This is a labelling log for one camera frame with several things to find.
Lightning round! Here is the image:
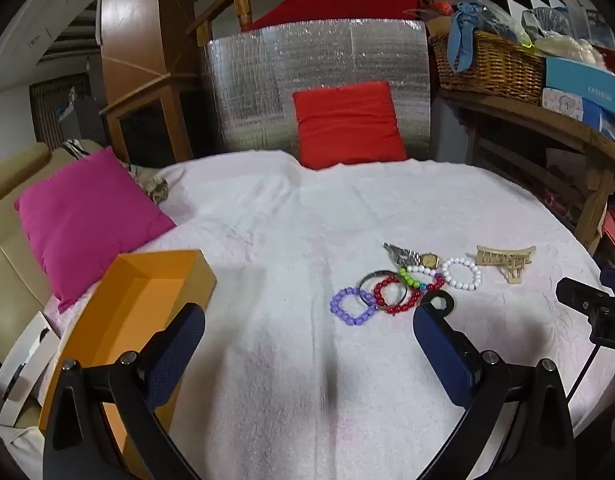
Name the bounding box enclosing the white and blue box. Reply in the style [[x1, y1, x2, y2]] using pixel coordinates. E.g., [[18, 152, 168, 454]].
[[541, 87, 603, 126]]

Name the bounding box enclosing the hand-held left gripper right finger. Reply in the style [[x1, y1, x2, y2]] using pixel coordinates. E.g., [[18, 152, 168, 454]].
[[412, 290, 578, 480]]

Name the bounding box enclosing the black cable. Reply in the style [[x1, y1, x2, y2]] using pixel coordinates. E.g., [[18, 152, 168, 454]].
[[567, 342, 601, 403]]

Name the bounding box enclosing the wooden shelf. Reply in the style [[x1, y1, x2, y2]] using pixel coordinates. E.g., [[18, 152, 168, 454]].
[[437, 87, 615, 256]]

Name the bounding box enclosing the red bead bracelet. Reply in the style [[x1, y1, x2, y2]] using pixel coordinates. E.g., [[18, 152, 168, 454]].
[[372, 274, 422, 317]]

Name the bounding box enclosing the red cloth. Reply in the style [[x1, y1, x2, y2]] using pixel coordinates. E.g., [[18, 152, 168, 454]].
[[242, 0, 425, 33]]

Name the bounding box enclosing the purple bead bracelet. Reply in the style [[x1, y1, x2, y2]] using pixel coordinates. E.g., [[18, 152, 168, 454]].
[[329, 286, 379, 327]]

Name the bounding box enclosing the beige leather sofa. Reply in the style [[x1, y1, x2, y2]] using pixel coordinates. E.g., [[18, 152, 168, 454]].
[[0, 140, 106, 431]]

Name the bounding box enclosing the white towel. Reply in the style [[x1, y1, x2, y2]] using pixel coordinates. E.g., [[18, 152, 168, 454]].
[[45, 152, 615, 480]]

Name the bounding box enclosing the multicoloured bead bracelet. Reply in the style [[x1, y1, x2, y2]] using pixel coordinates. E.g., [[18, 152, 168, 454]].
[[398, 265, 445, 292]]

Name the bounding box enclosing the orange cardboard box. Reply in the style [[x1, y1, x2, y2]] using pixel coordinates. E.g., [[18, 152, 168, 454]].
[[38, 249, 218, 466]]

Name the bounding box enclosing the wooden cabinet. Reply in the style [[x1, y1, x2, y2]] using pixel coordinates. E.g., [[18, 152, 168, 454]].
[[98, 0, 203, 166]]

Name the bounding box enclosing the wicker basket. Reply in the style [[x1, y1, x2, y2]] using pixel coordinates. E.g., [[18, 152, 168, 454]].
[[430, 30, 548, 107]]

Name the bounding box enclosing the silver metal bangle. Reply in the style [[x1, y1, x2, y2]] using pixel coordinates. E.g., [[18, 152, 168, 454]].
[[357, 270, 408, 308]]

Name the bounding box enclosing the silver foil insulation mat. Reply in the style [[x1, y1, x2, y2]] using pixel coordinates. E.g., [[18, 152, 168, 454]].
[[202, 19, 432, 156]]

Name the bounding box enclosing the gold and silver wristwatch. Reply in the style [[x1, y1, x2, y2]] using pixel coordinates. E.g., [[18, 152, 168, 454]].
[[383, 242, 441, 270]]

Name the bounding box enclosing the white bead bracelet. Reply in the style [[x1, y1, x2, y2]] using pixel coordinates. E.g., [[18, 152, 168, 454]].
[[441, 257, 483, 291]]

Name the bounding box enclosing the light blue box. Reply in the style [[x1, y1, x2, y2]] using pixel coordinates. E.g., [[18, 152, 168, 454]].
[[545, 56, 615, 111]]

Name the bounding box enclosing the blue cloth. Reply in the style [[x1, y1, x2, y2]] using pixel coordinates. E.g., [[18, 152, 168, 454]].
[[447, 2, 493, 73]]

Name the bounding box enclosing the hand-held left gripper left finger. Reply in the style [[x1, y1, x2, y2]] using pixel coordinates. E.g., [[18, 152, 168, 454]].
[[42, 302, 208, 480]]

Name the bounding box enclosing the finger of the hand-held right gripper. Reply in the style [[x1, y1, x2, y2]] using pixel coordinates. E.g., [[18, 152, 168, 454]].
[[556, 277, 611, 316]]

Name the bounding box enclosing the red cushion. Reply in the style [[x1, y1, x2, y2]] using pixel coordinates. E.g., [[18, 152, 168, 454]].
[[292, 81, 408, 171]]

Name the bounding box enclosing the beige hair claw clip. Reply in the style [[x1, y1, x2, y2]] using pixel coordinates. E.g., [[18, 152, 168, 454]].
[[475, 244, 537, 286]]

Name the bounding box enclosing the pink cushion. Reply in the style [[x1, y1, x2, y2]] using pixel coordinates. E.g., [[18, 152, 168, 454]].
[[14, 147, 177, 313]]

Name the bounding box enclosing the camouflage cloth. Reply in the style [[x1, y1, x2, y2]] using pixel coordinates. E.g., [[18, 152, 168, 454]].
[[128, 162, 169, 205]]

